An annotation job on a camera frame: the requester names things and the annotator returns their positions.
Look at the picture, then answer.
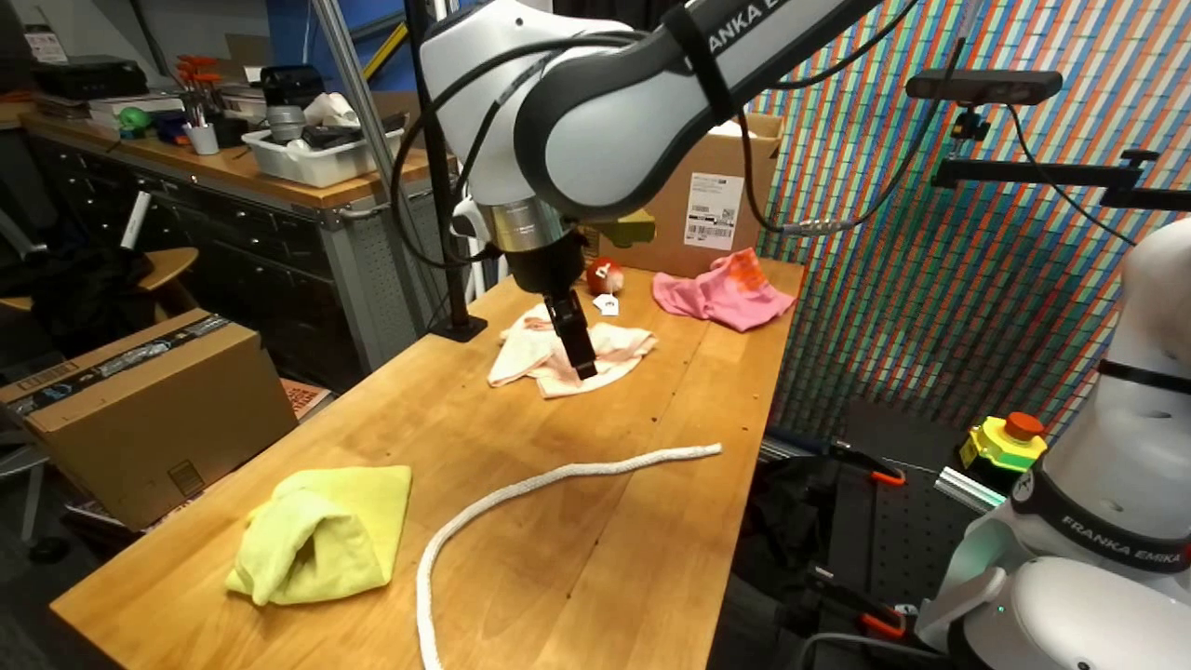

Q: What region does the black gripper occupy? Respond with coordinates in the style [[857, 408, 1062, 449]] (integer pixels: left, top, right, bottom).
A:
[[508, 236, 603, 383]]

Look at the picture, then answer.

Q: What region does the peach cloth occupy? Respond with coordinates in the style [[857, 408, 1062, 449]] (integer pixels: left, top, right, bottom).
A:
[[485, 301, 663, 403]]

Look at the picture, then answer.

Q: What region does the red tomato plush with tag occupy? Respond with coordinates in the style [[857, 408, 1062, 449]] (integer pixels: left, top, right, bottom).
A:
[[586, 256, 633, 319]]

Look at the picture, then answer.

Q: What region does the pink cloth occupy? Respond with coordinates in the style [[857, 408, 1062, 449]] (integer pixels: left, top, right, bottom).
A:
[[653, 246, 802, 335]]

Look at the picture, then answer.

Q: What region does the white rope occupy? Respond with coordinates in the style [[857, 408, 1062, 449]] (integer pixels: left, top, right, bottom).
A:
[[408, 440, 726, 670]]

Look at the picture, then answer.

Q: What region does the orange striped fabric piece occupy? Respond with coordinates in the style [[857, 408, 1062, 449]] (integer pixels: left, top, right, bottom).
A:
[[717, 246, 772, 290]]

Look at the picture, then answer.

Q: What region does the yellow-green cloth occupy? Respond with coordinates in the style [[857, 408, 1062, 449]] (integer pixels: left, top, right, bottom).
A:
[[224, 460, 418, 612]]

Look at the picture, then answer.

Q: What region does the black vertical pole stand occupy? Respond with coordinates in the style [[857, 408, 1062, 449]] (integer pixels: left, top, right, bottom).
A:
[[401, 0, 490, 345]]

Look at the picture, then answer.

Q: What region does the cardboard box with white label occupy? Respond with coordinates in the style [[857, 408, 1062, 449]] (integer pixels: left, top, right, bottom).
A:
[[592, 112, 789, 279]]

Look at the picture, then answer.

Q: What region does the silver aluminium pole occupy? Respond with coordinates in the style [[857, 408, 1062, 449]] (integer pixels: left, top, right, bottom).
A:
[[310, 0, 441, 330]]

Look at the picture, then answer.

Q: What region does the white plastic bin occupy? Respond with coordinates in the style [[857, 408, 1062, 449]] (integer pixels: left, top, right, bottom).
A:
[[238, 122, 407, 191]]

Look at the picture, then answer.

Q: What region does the black orange clamp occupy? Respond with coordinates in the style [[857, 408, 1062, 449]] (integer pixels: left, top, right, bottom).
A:
[[828, 440, 915, 495], [813, 566, 920, 646]]

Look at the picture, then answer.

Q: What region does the wooden top counter cabinet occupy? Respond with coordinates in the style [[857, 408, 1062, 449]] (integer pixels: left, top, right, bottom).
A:
[[24, 108, 449, 377]]

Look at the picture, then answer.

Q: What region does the wooden stool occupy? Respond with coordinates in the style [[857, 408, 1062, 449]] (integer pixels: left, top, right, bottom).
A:
[[0, 242, 201, 319]]

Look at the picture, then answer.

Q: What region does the white cup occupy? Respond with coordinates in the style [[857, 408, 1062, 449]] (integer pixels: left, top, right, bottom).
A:
[[184, 115, 224, 159]]

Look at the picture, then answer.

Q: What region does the yellow red emergency stop button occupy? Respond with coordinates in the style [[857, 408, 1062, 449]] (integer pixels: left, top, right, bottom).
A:
[[957, 406, 1054, 478]]

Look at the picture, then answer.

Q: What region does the cardboard box with black tape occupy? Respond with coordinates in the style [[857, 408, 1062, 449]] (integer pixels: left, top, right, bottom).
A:
[[0, 308, 302, 535]]

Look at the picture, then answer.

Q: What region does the black backpack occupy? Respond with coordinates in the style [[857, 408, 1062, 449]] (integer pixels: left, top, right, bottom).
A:
[[0, 208, 165, 363]]

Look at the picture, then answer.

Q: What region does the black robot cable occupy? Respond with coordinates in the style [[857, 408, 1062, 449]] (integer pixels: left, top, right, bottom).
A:
[[389, 0, 972, 308]]

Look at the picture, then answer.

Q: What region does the black stereo camera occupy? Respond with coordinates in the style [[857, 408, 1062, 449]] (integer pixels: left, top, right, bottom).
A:
[[906, 66, 1067, 140]]

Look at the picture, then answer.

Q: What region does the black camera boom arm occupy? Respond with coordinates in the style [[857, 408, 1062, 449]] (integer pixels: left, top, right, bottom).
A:
[[926, 144, 1191, 215]]

